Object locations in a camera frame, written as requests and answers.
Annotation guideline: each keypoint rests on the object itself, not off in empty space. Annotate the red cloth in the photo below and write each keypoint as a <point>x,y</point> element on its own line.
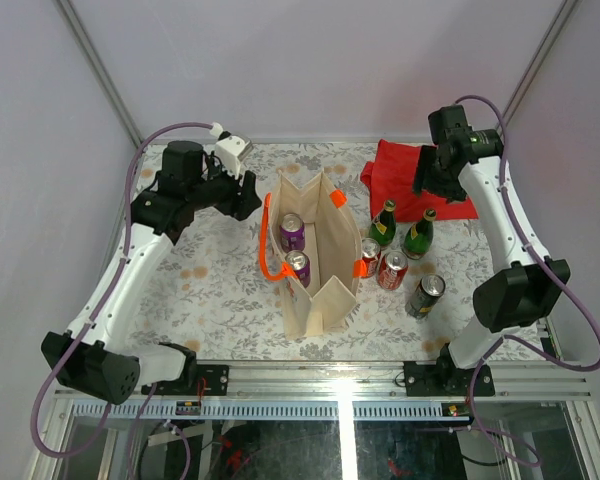
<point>391,176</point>

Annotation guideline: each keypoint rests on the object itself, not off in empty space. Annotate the aluminium front rail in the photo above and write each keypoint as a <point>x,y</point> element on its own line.
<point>295,380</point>

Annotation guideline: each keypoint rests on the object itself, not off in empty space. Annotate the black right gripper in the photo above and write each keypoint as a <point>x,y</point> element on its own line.
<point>423,180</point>

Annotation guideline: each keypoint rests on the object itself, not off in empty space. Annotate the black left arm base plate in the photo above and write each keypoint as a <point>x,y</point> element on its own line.
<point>202,381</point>

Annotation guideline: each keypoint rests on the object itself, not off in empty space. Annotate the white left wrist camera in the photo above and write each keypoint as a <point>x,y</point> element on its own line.
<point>230,149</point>

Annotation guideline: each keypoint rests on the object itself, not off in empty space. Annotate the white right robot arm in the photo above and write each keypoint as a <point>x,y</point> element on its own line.
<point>467,164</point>

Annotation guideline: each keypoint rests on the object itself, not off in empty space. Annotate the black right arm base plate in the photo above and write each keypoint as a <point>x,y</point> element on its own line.
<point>433,380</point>

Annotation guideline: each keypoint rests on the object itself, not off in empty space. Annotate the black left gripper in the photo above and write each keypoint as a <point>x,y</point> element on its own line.
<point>244,198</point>

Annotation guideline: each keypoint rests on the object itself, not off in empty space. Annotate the beige canvas bag orange handles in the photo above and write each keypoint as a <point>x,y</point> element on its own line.
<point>333,245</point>

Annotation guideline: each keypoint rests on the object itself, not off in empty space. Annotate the purple soda can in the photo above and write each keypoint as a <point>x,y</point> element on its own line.
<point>300,264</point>
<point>292,233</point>

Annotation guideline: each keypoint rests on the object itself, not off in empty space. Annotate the black energy drink can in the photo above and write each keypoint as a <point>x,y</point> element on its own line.
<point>429,291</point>

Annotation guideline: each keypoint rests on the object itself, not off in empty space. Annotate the green glass bottle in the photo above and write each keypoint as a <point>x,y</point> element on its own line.
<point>419,237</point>
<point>383,225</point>

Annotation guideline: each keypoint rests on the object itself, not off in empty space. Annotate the red cola can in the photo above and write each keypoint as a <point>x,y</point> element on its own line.
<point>392,270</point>
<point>371,254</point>

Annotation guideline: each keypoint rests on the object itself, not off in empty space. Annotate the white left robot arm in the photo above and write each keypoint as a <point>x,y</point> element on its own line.
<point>91,356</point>

